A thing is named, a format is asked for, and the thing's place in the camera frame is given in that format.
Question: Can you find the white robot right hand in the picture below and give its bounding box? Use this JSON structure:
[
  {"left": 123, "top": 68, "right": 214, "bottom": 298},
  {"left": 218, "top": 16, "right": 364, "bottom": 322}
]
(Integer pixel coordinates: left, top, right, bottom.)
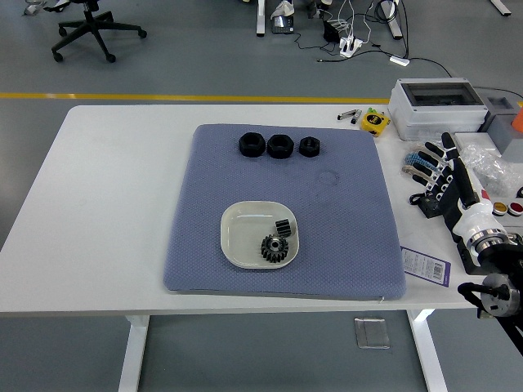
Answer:
[{"left": 404, "top": 131, "right": 507, "bottom": 246}]

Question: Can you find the large black gear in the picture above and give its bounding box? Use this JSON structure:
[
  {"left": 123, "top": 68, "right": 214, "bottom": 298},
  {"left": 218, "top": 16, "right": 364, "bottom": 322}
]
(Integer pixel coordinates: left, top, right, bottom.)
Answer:
[{"left": 260, "top": 234, "right": 290, "bottom": 265}]

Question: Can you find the white box with coloured buttons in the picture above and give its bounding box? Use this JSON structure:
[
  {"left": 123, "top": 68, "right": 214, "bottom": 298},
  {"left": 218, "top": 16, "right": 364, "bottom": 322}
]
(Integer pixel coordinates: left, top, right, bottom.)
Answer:
[{"left": 477, "top": 185, "right": 523, "bottom": 220}]

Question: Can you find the white flat box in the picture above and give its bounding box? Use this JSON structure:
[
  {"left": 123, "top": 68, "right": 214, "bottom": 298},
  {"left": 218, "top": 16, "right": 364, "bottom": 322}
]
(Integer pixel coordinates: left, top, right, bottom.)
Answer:
[{"left": 454, "top": 131, "right": 502, "bottom": 158}]

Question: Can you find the small black hex nut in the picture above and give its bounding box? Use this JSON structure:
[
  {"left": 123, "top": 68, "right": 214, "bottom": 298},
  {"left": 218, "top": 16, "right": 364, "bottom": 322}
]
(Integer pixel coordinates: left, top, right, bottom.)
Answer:
[{"left": 298, "top": 136, "right": 321, "bottom": 158}]

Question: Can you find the large black hex nut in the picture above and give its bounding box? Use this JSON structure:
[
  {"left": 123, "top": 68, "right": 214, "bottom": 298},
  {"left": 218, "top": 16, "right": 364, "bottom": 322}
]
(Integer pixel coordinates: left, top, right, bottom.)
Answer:
[
  {"left": 266, "top": 133, "right": 294, "bottom": 159},
  {"left": 238, "top": 131, "right": 266, "bottom": 158}
]

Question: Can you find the clear bag of parts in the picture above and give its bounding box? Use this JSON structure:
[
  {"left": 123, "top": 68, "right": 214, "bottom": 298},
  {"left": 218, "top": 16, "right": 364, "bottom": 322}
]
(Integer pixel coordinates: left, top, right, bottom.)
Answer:
[{"left": 459, "top": 142, "right": 522, "bottom": 193}]

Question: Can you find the purple white label card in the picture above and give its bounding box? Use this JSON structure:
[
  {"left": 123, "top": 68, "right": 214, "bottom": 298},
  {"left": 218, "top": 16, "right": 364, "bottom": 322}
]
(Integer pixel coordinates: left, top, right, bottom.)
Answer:
[{"left": 400, "top": 246, "right": 452, "bottom": 286}]

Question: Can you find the light grey block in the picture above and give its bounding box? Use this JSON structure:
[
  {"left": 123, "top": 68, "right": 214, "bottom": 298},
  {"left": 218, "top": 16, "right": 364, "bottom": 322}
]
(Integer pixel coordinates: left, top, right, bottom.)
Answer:
[{"left": 492, "top": 115, "right": 523, "bottom": 163}]

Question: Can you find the bag of blue resistors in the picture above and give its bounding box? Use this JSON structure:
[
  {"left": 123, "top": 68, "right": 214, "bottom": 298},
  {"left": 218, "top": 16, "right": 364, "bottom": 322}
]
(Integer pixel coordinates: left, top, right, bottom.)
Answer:
[{"left": 401, "top": 140, "right": 450, "bottom": 180}]

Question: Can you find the yellow tape measure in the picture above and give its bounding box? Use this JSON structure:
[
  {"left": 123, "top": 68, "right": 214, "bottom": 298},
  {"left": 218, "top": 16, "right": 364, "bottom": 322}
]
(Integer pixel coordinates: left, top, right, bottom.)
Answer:
[{"left": 360, "top": 112, "right": 391, "bottom": 135}]

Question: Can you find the clear floor plate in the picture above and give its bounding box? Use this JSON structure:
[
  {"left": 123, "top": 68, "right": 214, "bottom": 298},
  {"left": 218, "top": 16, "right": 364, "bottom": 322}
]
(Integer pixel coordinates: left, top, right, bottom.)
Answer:
[{"left": 354, "top": 316, "right": 391, "bottom": 350}]

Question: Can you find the black silver small tool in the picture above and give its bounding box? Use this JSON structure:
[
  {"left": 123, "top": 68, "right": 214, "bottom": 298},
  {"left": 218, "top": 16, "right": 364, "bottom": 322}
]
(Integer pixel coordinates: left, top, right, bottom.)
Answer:
[{"left": 337, "top": 109, "right": 363, "bottom": 125}]

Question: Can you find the white power strip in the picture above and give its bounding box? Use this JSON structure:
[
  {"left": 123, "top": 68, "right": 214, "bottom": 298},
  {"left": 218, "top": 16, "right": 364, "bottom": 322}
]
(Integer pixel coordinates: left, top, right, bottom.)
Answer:
[{"left": 339, "top": 36, "right": 364, "bottom": 58}]

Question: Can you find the grey desk leg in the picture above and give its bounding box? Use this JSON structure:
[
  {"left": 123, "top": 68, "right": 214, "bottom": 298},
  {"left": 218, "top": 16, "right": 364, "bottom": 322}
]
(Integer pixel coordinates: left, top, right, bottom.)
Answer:
[{"left": 382, "top": 0, "right": 404, "bottom": 40}]

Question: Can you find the blue-grey textured mat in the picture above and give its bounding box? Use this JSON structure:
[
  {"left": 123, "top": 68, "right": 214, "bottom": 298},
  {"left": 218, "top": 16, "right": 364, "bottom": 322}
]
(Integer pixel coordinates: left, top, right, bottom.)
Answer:
[{"left": 162, "top": 123, "right": 409, "bottom": 302}]

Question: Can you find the black power adapter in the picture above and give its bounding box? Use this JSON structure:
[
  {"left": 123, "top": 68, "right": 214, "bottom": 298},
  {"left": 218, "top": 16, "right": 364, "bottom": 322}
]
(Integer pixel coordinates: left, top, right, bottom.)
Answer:
[{"left": 323, "top": 19, "right": 342, "bottom": 42}]

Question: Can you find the white square plate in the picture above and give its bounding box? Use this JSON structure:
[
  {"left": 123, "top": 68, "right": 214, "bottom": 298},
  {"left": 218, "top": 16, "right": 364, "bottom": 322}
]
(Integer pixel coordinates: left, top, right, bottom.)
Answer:
[{"left": 220, "top": 200, "right": 301, "bottom": 270}]

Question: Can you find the black desk phone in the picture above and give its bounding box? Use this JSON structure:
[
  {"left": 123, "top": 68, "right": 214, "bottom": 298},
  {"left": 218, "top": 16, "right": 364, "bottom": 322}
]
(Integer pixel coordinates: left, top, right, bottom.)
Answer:
[{"left": 271, "top": 15, "right": 296, "bottom": 34}]

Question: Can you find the person's white shoe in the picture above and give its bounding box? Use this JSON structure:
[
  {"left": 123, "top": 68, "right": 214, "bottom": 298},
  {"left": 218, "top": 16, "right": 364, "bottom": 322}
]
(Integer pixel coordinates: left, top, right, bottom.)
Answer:
[{"left": 268, "top": 0, "right": 295, "bottom": 20}]

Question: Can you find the white table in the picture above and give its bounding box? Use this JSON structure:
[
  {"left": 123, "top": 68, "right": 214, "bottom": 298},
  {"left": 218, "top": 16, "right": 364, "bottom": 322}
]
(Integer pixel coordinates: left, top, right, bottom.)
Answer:
[{"left": 0, "top": 105, "right": 503, "bottom": 392}]

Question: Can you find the black office chair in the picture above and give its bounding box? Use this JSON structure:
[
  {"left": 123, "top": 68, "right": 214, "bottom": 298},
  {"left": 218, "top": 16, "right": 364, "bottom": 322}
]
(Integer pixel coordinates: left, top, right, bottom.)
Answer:
[{"left": 51, "top": 0, "right": 148, "bottom": 63}]

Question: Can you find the black metal bracket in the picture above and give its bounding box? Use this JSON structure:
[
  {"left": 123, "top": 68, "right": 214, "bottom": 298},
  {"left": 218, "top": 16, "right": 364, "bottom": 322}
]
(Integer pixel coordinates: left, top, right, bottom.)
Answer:
[{"left": 451, "top": 234, "right": 491, "bottom": 275}]

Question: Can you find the grey electrical enclosure box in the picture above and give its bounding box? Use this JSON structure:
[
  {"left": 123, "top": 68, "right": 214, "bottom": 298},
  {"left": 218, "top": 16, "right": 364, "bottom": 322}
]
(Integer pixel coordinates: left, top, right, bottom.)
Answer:
[{"left": 387, "top": 77, "right": 489, "bottom": 142}]

